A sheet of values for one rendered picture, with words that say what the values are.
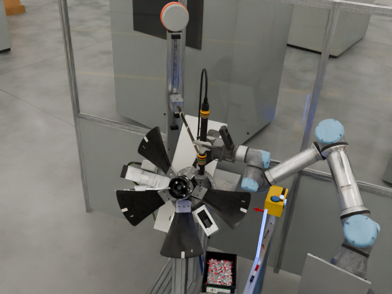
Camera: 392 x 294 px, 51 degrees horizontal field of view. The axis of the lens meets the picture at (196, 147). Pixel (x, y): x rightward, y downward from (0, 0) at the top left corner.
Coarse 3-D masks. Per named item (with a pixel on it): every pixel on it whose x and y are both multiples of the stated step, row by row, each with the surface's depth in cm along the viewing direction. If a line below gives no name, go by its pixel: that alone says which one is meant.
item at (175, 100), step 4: (172, 96) 250; (176, 96) 251; (180, 96) 251; (172, 100) 246; (176, 100) 246; (180, 100) 246; (172, 104) 246; (176, 104) 246; (180, 104) 247; (172, 108) 247; (176, 108) 248
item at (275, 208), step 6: (276, 186) 237; (270, 192) 232; (276, 192) 232; (282, 192) 232; (270, 198) 227; (282, 198) 228; (264, 204) 228; (270, 204) 226; (276, 204) 224; (282, 204) 224; (264, 210) 229; (270, 210) 228; (276, 210) 226; (282, 210) 231
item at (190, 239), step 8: (176, 216) 209; (184, 216) 211; (192, 216) 214; (176, 224) 208; (184, 224) 210; (192, 224) 213; (168, 232) 206; (176, 232) 207; (184, 232) 209; (192, 232) 212; (168, 240) 206; (176, 240) 207; (184, 240) 208; (192, 240) 210; (168, 248) 206; (176, 248) 206; (184, 248) 208; (200, 248) 211; (168, 256) 205; (176, 256) 206; (184, 256) 207; (192, 256) 208
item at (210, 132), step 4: (208, 132) 222; (212, 132) 219; (216, 132) 217; (208, 152) 212; (208, 156) 211; (208, 160) 209; (212, 160) 207; (192, 164) 216; (196, 164) 214; (196, 168) 212
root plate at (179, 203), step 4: (180, 200) 212; (184, 200) 213; (188, 200) 215; (176, 204) 210; (180, 204) 212; (184, 204) 213; (188, 204) 215; (176, 208) 210; (180, 208) 211; (184, 208) 213; (188, 208) 214
